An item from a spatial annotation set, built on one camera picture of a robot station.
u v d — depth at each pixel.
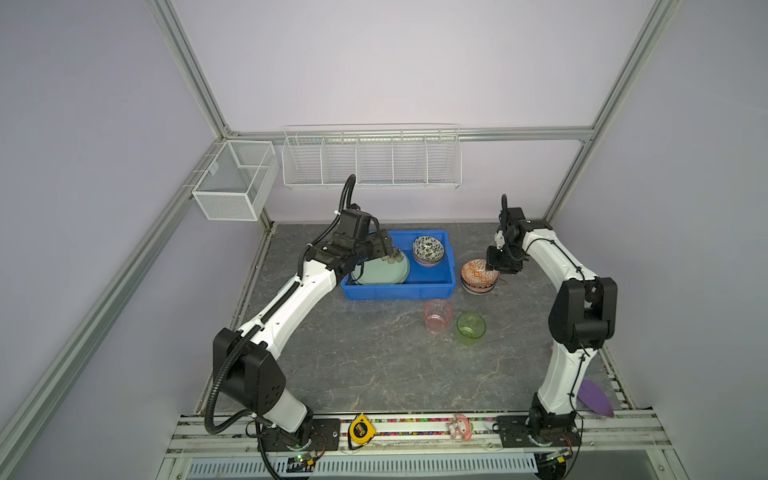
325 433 0.74
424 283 1.02
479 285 0.93
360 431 0.73
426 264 1.02
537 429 0.67
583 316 0.53
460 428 0.72
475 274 0.99
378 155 0.98
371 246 0.72
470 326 0.91
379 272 1.03
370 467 1.57
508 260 0.73
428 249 1.08
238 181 0.99
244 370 0.42
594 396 0.81
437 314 0.94
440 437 0.75
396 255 1.05
